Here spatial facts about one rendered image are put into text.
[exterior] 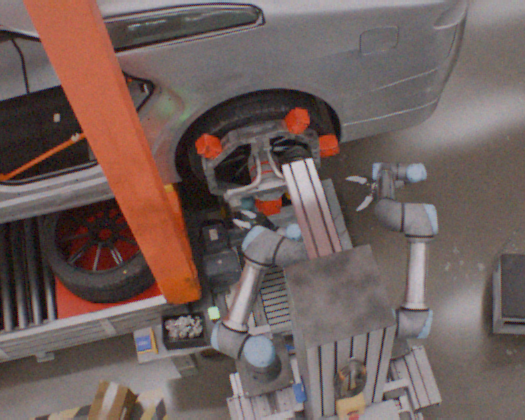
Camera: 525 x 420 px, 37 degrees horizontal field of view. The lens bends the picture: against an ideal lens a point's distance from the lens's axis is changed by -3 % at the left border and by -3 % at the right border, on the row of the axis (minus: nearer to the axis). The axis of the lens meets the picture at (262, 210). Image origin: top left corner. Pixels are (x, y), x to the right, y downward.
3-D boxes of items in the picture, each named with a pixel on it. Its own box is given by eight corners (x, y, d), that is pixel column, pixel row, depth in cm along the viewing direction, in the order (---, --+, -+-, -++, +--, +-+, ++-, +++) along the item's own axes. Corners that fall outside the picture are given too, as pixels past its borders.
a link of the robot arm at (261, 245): (236, 365, 314) (282, 238, 303) (204, 349, 318) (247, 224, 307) (247, 357, 325) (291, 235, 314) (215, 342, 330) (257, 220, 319)
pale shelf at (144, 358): (219, 312, 387) (219, 310, 384) (227, 344, 379) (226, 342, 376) (134, 333, 385) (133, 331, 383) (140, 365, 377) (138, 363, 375)
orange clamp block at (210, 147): (219, 137, 358) (204, 133, 352) (223, 151, 354) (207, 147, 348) (210, 146, 362) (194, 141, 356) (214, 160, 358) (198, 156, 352)
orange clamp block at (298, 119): (296, 121, 360) (306, 109, 354) (300, 135, 356) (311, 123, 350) (283, 119, 357) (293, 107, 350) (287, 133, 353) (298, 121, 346)
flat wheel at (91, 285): (140, 174, 447) (131, 152, 426) (194, 266, 417) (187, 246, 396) (36, 230, 435) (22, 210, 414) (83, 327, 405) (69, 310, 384)
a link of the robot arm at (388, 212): (371, 236, 314) (372, 178, 356) (399, 237, 313) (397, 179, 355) (373, 211, 309) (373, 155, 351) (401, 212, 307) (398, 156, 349)
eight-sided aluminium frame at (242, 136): (318, 173, 401) (315, 110, 354) (321, 184, 398) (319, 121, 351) (212, 198, 399) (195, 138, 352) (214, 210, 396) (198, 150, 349)
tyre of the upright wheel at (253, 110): (315, 137, 420) (314, 56, 362) (327, 174, 408) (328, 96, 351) (191, 165, 416) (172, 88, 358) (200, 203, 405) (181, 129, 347)
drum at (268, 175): (276, 161, 383) (274, 144, 371) (287, 198, 373) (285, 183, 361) (247, 167, 383) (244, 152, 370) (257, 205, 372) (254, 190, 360)
